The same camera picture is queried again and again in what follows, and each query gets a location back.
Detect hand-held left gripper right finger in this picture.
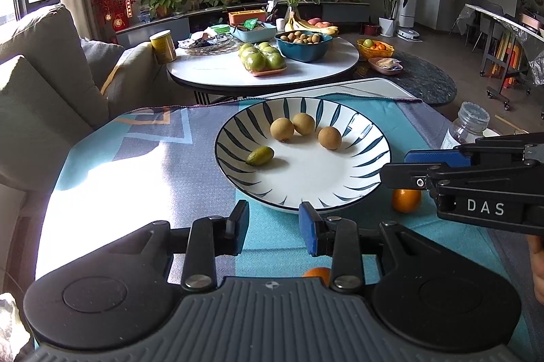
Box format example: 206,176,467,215
299,201,430,292

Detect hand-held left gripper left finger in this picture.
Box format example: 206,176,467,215
115,199,251,291

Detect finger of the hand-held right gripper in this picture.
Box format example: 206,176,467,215
379,160,544,197
404,133,544,168

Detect orange with stem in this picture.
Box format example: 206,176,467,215
391,188,422,214

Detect small orange citrus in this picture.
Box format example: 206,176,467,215
303,267,332,286

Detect striped white plate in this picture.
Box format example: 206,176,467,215
214,97,392,211

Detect person's right hand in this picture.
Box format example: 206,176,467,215
528,236,544,303

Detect clear plastic jar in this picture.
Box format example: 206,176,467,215
440,102,491,152

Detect green kumquat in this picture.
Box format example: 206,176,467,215
245,147,275,167

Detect dark marble oval table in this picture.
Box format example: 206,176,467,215
353,49,457,105

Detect brown longan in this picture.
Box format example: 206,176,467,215
318,126,342,150
292,113,316,136
270,117,295,142

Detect pink tray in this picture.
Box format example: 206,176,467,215
368,57,404,76

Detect rack of colourful boards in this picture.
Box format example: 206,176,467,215
480,11,536,110

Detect yellow basket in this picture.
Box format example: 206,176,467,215
356,39,396,61

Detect white air purifier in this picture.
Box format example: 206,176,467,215
397,0,417,29

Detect foil covered table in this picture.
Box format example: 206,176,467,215
450,2,544,86

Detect tall plant in white pot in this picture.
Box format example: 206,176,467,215
365,0,415,37

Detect blue bowl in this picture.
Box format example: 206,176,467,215
275,31,333,63

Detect round white coffee table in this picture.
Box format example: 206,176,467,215
166,32,360,93

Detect pack of green apples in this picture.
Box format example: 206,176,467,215
238,42,287,78

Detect pile of longans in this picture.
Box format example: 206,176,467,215
280,30,324,46

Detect grey television console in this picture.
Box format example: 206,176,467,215
115,0,370,48

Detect bunch of bananas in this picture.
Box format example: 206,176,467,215
284,17,339,37

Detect beige cushion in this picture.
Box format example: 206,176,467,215
100,42,181,110

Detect glass snack tray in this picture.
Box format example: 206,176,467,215
177,32,241,55

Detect light blue basket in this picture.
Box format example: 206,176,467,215
232,19,278,44

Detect yellow can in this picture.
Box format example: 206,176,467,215
150,30,177,64

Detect orange box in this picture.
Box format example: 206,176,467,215
228,9,268,27

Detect grey pillow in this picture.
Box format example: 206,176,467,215
80,39,128,91

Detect red decoration plant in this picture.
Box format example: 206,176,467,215
90,0,145,32

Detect beige sofa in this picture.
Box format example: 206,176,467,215
0,3,111,193

